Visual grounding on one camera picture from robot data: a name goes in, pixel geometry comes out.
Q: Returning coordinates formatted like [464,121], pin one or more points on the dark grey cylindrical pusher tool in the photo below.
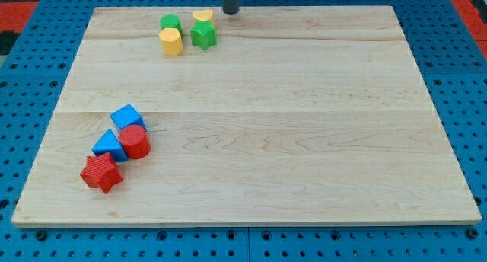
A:
[230,7]

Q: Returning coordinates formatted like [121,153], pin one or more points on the yellow heart block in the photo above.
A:
[206,15]

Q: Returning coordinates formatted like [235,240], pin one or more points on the green star block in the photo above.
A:
[203,35]

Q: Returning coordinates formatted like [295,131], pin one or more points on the red star block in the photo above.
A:
[101,171]

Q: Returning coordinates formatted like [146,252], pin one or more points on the yellow hexagon block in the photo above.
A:
[171,40]

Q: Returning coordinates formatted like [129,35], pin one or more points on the light wooden board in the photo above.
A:
[298,116]

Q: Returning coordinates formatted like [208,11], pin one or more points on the blue cube block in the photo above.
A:
[126,116]

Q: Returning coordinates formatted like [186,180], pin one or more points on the red cylinder block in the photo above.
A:
[134,141]

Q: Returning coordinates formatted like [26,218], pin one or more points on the blue triangle block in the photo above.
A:
[108,143]

